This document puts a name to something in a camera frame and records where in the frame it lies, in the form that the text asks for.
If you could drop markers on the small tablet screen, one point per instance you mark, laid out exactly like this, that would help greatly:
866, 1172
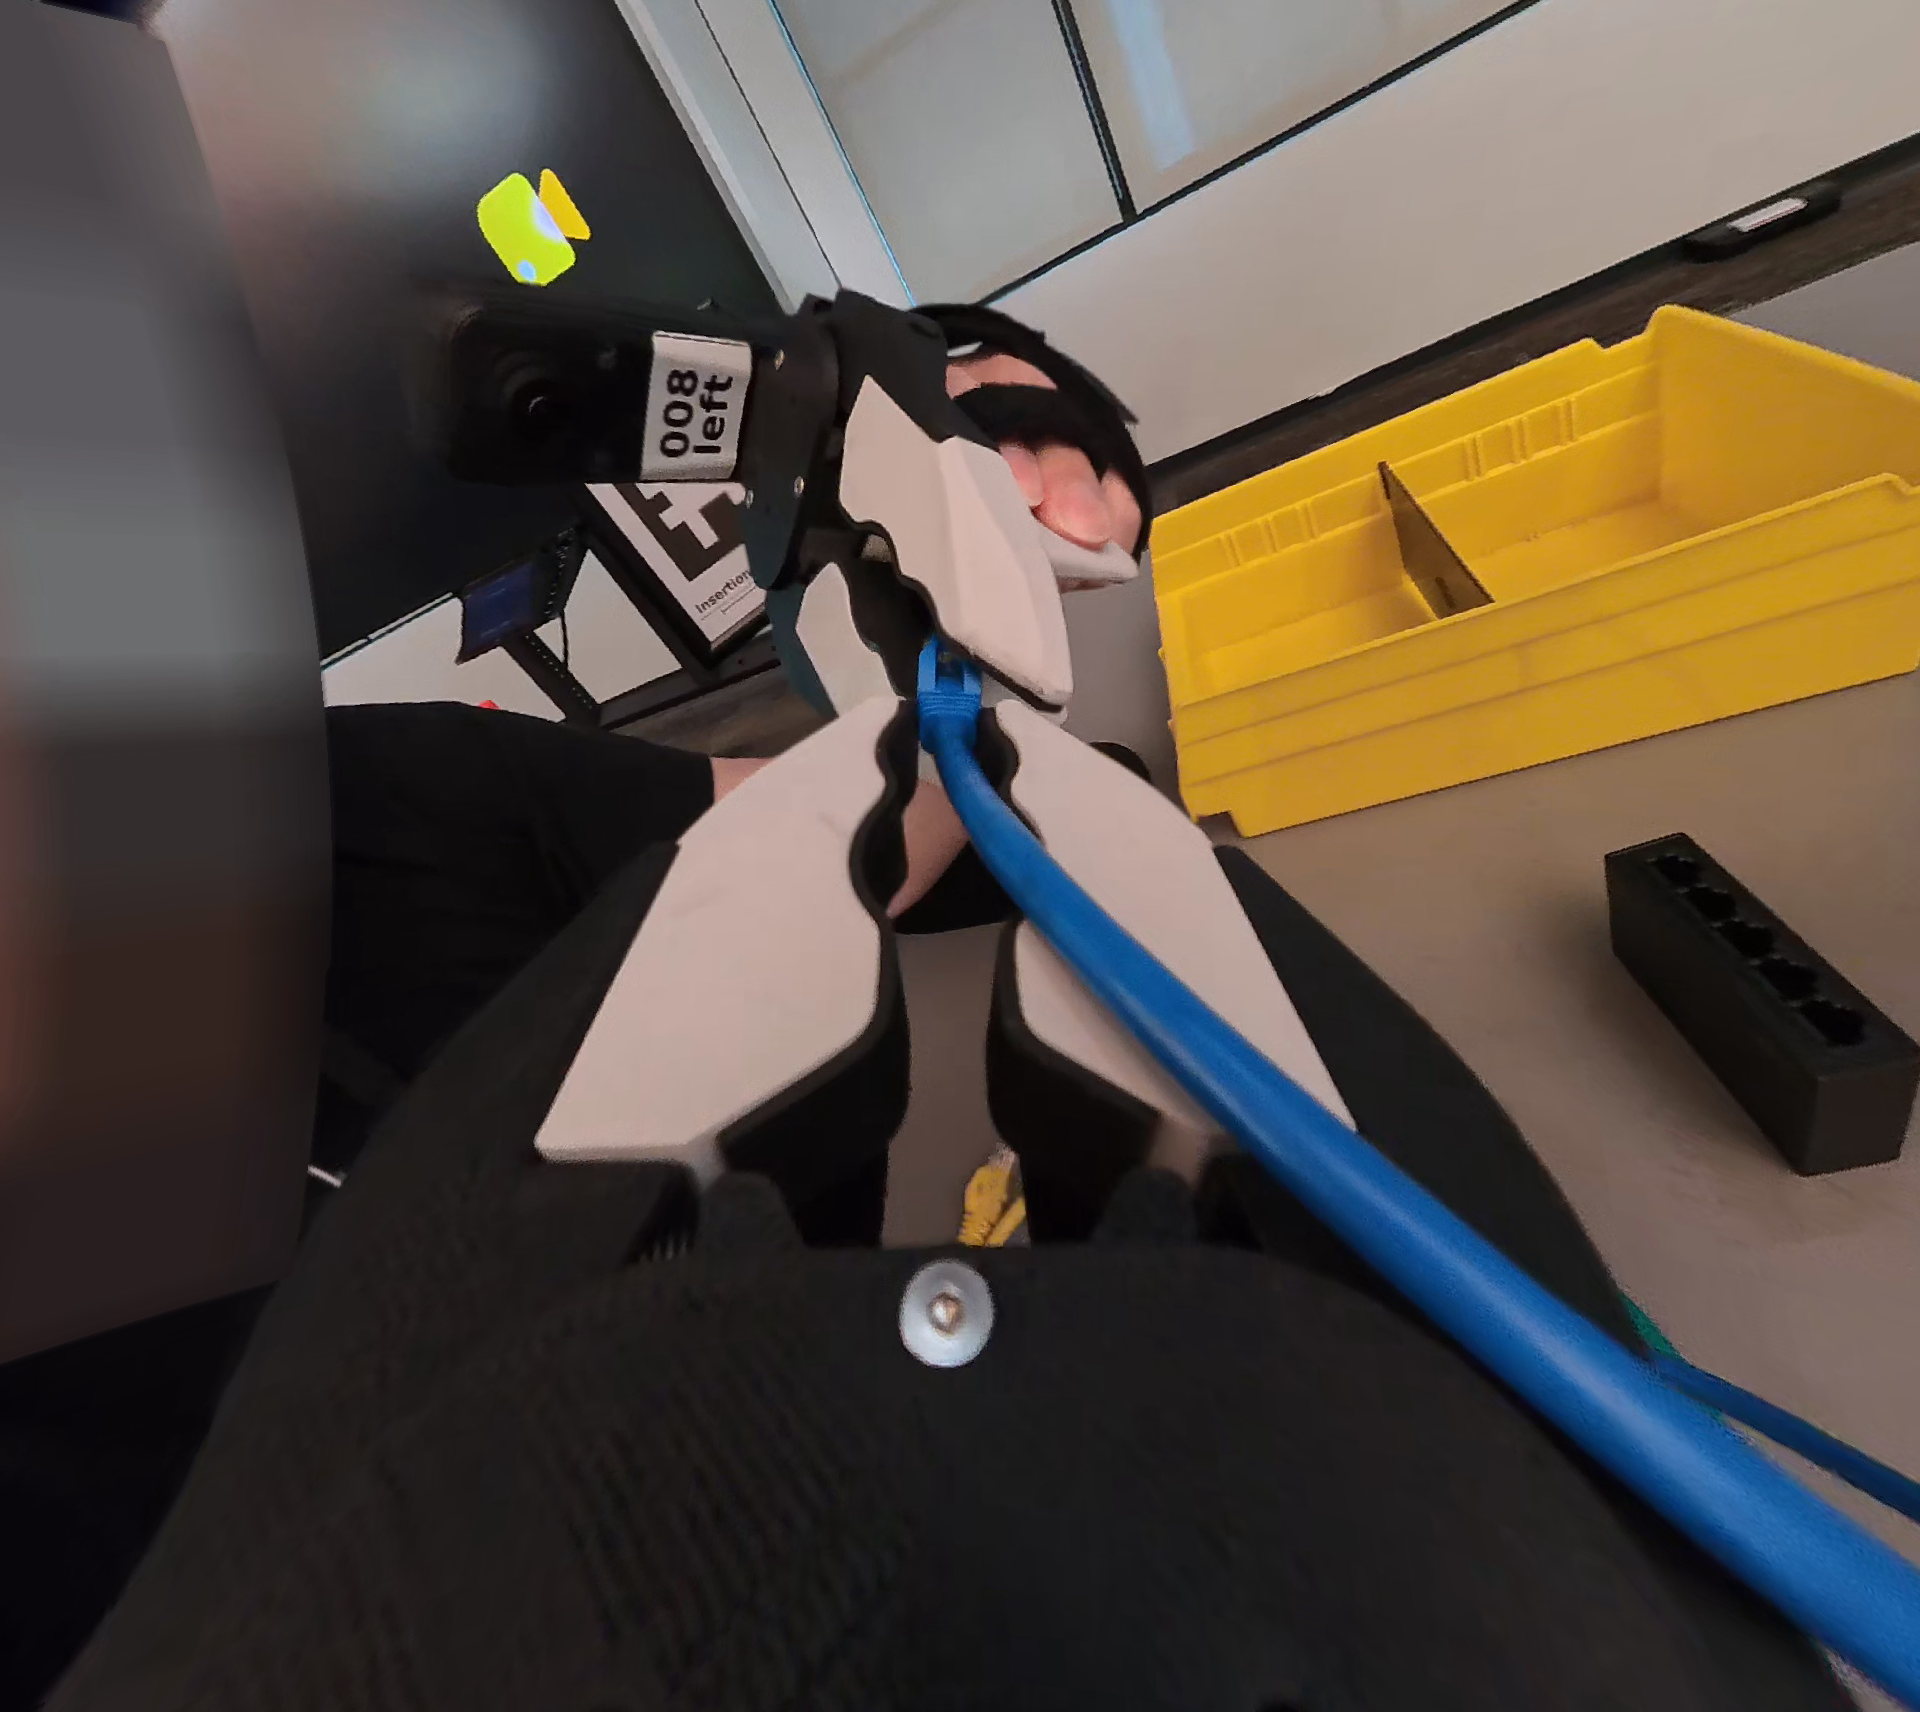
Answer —
503, 610

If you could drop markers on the small black wall device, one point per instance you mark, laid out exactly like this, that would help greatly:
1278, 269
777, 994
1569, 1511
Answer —
1762, 217

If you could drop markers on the yellow plastic bin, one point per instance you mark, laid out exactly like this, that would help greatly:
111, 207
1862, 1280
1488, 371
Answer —
1500, 693

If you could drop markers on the person's left hand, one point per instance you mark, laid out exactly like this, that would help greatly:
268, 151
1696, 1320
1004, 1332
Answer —
1073, 504

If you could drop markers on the black ethernet switch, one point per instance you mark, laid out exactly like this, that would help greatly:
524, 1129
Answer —
1754, 1006

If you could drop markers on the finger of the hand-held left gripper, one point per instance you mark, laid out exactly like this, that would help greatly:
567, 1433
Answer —
961, 542

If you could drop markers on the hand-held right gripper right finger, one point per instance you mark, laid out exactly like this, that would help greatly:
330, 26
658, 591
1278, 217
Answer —
1140, 872

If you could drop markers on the black stand legs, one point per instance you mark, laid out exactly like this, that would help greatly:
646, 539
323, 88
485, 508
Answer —
563, 676

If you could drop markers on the white sign black frame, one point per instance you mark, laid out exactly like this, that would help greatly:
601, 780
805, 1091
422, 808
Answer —
705, 557

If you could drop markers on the large black wall screen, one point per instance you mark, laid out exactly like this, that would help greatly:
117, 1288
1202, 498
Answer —
375, 17

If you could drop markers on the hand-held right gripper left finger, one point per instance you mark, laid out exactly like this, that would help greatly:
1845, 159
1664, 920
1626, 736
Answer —
721, 992

